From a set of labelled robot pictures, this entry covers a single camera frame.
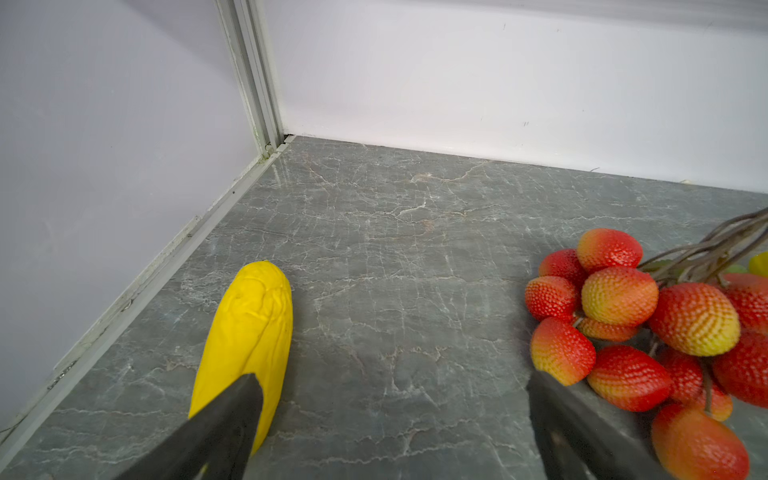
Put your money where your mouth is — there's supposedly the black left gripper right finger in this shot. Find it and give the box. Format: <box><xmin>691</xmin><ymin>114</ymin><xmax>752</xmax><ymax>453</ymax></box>
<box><xmin>527</xmin><ymin>371</ymin><xmax>671</xmax><ymax>479</ymax></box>

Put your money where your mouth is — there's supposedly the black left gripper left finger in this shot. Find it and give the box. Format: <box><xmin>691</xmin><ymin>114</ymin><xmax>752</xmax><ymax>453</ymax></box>
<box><xmin>118</xmin><ymin>374</ymin><xmax>264</xmax><ymax>479</ymax></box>

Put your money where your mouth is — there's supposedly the yellow wrinkled fake fruit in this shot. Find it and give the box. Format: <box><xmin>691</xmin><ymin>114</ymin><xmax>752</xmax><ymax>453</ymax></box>
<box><xmin>189</xmin><ymin>261</ymin><xmax>293</xmax><ymax>453</ymax></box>

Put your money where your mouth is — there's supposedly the red fake lychee bunch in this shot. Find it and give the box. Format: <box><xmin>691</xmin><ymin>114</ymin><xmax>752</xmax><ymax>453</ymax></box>
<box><xmin>524</xmin><ymin>210</ymin><xmax>767</xmax><ymax>479</ymax></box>

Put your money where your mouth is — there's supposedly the aluminium frame corner post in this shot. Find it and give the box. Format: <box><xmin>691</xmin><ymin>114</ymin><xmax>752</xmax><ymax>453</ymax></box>
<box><xmin>216</xmin><ymin>0</ymin><xmax>286</xmax><ymax>161</ymax></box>

